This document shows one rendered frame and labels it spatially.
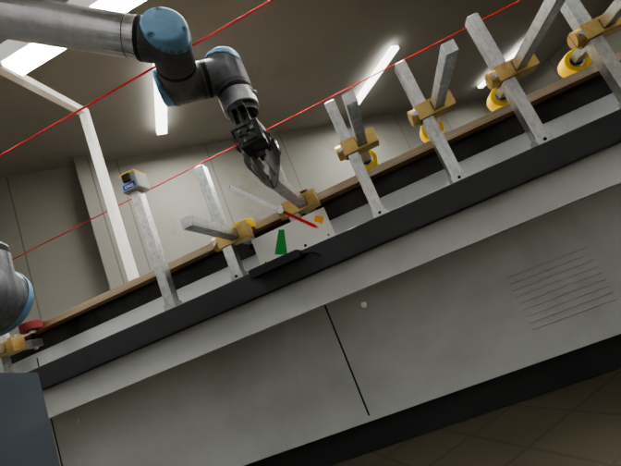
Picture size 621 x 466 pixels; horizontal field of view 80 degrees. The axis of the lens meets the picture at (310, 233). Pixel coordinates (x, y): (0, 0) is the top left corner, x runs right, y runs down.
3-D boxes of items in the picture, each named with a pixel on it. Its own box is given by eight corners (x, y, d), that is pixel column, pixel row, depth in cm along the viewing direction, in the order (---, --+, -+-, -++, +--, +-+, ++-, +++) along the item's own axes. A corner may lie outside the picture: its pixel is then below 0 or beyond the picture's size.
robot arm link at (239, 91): (229, 113, 99) (261, 95, 97) (235, 128, 97) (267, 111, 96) (213, 95, 90) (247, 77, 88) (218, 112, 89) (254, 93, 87)
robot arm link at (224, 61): (203, 73, 100) (239, 66, 102) (217, 112, 97) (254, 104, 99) (199, 46, 91) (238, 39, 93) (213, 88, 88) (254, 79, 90)
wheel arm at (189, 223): (194, 227, 95) (188, 212, 95) (183, 233, 95) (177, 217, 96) (257, 243, 137) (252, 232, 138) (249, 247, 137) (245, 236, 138)
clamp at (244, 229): (249, 235, 121) (243, 221, 122) (213, 251, 123) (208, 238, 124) (255, 237, 127) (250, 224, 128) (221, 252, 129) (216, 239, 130)
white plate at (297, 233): (335, 235, 115) (323, 206, 117) (261, 268, 119) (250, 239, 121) (335, 236, 115) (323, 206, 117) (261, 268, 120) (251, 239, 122)
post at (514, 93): (554, 145, 105) (476, 10, 114) (542, 151, 105) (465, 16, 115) (550, 149, 108) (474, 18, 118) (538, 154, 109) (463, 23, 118)
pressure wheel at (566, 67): (563, 70, 123) (590, 70, 121) (565, 48, 124) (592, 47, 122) (555, 79, 129) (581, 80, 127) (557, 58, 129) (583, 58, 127)
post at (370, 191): (394, 230, 112) (333, 96, 122) (383, 235, 113) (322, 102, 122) (394, 231, 115) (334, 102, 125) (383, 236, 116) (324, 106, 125)
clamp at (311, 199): (318, 202, 118) (311, 188, 119) (280, 220, 120) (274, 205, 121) (322, 205, 123) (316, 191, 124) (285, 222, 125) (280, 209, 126)
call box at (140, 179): (139, 187, 132) (133, 167, 134) (123, 195, 133) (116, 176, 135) (152, 191, 139) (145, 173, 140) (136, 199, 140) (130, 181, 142)
